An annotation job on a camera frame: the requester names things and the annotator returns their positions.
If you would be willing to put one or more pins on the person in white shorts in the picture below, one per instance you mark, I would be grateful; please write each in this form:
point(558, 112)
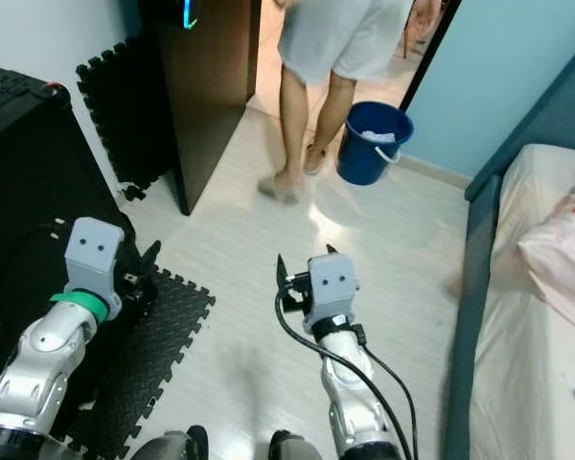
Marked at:
point(335, 38)

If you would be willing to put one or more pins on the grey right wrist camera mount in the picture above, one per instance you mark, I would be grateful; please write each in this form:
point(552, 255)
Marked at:
point(333, 283)

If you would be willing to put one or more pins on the black door lock blue light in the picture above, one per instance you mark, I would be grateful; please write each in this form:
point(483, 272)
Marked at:
point(177, 10)

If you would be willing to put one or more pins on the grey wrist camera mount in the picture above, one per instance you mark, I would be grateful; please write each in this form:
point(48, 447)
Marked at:
point(93, 251)
point(333, 283)

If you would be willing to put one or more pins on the grey left robot leg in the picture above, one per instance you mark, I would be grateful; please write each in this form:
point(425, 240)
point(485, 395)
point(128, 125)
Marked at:
point(168, 446)

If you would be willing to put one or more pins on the black interlocking foam mat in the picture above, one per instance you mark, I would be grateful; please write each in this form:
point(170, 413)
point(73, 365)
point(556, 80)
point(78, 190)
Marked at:
point(163, 355)
point(134, 115)

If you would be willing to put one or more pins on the black cabinet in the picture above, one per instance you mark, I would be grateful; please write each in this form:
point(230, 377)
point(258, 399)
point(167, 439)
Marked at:
point(19, 192)

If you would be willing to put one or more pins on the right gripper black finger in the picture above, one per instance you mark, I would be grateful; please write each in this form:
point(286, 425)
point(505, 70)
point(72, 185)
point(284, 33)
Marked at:
point(283, 276)
point(332, 252)

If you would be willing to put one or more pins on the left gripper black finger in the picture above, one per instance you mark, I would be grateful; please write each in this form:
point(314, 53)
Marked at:
point(151, 259)

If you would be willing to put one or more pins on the white crumpled paper rubbish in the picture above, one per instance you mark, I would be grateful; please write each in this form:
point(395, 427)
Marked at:
point(380, 136)

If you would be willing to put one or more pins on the grey robot leg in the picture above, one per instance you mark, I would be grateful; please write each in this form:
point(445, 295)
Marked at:
point(295, 448)
point(168, 446)

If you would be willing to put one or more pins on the brown wooden door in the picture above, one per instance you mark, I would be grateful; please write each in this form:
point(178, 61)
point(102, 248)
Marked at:
point(211, 96)

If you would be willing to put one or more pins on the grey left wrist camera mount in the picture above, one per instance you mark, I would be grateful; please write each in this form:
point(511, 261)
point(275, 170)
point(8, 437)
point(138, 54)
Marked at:
point(93, 251)

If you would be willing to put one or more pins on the pink patterned pillow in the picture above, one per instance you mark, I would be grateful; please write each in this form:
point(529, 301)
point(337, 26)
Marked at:
point(565, 259)

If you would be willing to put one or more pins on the blue plastic bucket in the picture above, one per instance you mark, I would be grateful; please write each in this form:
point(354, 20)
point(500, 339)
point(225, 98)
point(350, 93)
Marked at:
point(364, 158)

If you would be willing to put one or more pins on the black door frame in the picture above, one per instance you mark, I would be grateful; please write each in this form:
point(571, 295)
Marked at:
point(425, 57)

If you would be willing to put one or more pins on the grey right robot leg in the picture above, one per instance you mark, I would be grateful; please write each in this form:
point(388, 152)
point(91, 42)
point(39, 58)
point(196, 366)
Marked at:
point(295, 448)

